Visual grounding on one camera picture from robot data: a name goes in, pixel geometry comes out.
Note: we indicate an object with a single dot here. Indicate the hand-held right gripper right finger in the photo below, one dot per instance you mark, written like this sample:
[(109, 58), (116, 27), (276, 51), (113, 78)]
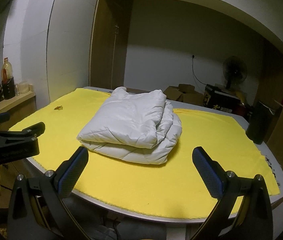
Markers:
[(206, 172)]

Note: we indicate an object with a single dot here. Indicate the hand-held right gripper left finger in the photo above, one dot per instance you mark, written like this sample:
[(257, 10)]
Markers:
[(74, 172)]

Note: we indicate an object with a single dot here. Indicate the white puffer jacket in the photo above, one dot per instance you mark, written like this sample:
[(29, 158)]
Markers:
[(131, 120)]

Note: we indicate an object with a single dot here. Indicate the wooden side cabinet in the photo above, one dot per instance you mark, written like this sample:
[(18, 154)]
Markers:
[(19, 107)]

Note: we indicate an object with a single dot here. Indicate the black canister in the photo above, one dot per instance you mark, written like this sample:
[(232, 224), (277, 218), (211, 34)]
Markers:
[(8, 90)]

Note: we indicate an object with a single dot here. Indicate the small brown scrap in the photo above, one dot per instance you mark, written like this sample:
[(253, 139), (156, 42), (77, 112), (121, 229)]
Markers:
[(59, 108)]

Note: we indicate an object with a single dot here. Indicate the yellow blanket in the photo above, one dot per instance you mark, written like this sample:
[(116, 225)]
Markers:
[(219, 130)]

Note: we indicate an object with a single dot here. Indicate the oil bottle with red label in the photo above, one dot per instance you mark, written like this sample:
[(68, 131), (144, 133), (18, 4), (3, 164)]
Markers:
[(7, 70)]

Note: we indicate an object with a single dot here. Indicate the black box with gold print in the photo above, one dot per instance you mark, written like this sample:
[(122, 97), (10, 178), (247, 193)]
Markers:
[(219, 100)]

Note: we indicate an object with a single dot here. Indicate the black cylindrical container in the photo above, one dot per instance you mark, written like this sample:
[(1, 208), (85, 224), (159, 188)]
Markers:
[(261, 122)]

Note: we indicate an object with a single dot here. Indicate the open cardboard box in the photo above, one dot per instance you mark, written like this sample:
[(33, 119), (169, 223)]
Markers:
[(179, 93)]

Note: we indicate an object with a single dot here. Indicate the black standing fan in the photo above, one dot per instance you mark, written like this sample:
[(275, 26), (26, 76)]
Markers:
[(235, 71)]

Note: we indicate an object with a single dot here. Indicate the wooden wardrobe door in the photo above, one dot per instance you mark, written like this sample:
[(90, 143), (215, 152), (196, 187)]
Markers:
[(106, 50)]

